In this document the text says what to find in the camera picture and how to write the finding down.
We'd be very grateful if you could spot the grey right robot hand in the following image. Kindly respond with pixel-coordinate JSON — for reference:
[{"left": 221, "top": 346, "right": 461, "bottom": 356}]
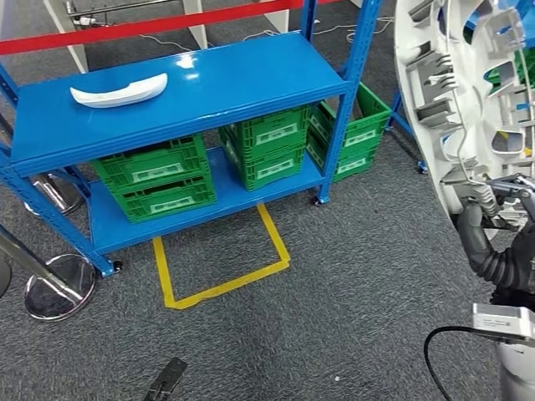
[{"left": 453, "top": 173, "right": 535, "bottom": 277}]

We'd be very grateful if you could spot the silver plastic wheel cover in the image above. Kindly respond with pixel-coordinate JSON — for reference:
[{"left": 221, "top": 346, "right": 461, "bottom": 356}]
[{"left": 393, "top": 0, "right": 535, "bottom": 239}]

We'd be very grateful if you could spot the white curved plastic part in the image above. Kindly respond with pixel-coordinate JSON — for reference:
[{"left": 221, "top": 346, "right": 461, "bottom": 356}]
[{"left": 70, "top": 73, "right": 169, "bottom": 109}]

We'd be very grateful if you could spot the green plastic crate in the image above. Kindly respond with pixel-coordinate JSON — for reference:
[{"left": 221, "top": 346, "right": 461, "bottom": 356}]
[
  {"left": 109, "top": 175, "right": 218, "bottom": 226},
  {"left": 309, "top": 81, "right": 392, "bottom": 150},
  {"left": 228, "top": 142, "right": 308, "bottom": 193},
  {"left": 218, "top": 104, "right": 313, "bottom": 159},
  {"left": 91, "top": 134, "right": 212, "bottom": 195},
  {"left": 306, "top": 129, "right": 383, "bottom": 184}
]

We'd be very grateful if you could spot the yellow tape square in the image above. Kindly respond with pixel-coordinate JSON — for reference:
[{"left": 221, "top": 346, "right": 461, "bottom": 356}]
[{"left": 152, "top": 203, "right": 292, "bottom": 311}]

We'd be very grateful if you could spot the white slanted stand leg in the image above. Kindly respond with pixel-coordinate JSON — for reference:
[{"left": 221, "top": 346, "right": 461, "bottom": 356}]
[
  {"left": 181, "top": 0, "right": 209, "bottom": 51},
  {"left": 263, "top": 0, "right": 290, "bottom": 34}
]

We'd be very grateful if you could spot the chrome bar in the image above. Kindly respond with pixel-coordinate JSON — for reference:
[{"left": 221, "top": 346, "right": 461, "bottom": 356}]
[{"left": 64, "top": 0, "right": 185, "bottom": 20}]

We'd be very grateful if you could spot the chrome stanchion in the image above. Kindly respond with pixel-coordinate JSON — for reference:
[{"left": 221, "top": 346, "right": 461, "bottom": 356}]
[
  {"left": 24, "top": 172, "right": 86, "bottom": 218},
  {"left": 0, "top": 224, "right": 97, "bottom": 322}
]

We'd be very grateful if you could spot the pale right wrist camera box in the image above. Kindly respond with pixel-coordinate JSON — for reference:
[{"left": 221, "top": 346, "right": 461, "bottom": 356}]
[{"left": 472, "top": 302, "right": 535, "bottom": 345}]

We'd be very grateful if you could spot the thin white cable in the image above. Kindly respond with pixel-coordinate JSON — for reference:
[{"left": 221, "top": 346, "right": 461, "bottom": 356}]
[
  {"left": 139, "top": 33, "right": 193, "bottom": 55},
  {"left": 243, "top": 15, "right": 394, "bottom": 44}
]

